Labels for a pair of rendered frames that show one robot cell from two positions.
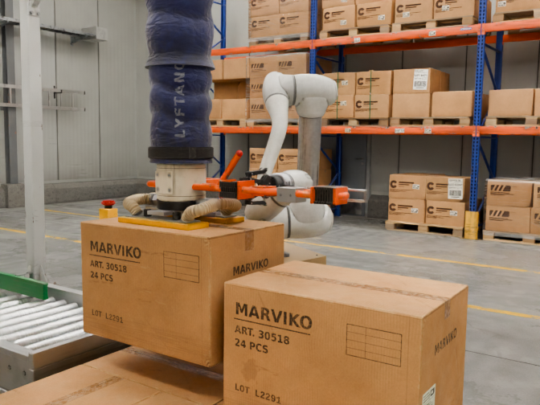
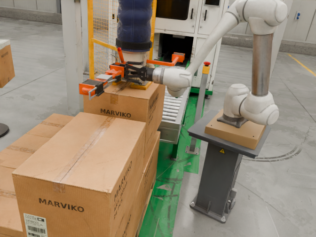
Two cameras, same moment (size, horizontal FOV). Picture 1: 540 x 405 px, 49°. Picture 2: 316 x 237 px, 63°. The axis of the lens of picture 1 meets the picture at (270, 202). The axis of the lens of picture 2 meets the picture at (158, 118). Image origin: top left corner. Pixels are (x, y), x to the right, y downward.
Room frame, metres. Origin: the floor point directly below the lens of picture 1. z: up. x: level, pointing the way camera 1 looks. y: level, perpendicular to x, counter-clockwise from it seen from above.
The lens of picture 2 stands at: (1.54, -1.31, 1.62)
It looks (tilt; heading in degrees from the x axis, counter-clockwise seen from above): 26 degrees down; 64
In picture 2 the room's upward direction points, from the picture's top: 6 degrees clockwise
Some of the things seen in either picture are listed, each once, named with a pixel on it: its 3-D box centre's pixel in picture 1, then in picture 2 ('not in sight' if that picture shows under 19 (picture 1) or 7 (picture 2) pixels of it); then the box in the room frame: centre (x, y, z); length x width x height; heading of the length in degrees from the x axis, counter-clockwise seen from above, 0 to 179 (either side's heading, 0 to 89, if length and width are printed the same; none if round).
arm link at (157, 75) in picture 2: (279, 185); (158, 75); (2.13, -0.03, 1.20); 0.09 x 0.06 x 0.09; 56
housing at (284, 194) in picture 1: (291, 194); (104, 80); (1.82, -0.07, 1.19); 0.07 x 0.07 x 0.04; 54
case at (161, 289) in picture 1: (182, 278); (129, 106); (2.08, 0.31, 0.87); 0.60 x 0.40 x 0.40; 55
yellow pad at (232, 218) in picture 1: (199, 212); (145, 78); (2.16, 0.26, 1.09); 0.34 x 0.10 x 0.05; 54
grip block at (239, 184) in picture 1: (236, 189); (119, 69); (1.94, 0.11, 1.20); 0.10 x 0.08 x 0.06; 144
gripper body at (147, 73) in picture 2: (267, 186); (146, 74); (2.07, 0.01, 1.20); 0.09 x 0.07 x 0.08; 146
